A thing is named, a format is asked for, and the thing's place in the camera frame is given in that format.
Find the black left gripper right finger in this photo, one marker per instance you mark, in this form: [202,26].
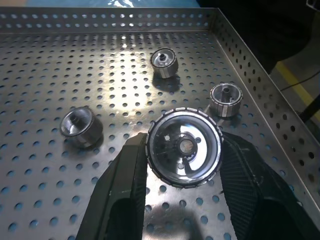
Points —
[250,187]

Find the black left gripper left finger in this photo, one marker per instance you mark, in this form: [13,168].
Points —
[120,180]

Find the silver metal roller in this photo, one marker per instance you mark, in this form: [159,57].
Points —
[200,150]
[226,102]
[164,66]
[81,127]

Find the perforated steel tray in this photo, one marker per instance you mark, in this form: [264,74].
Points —
[75,62]

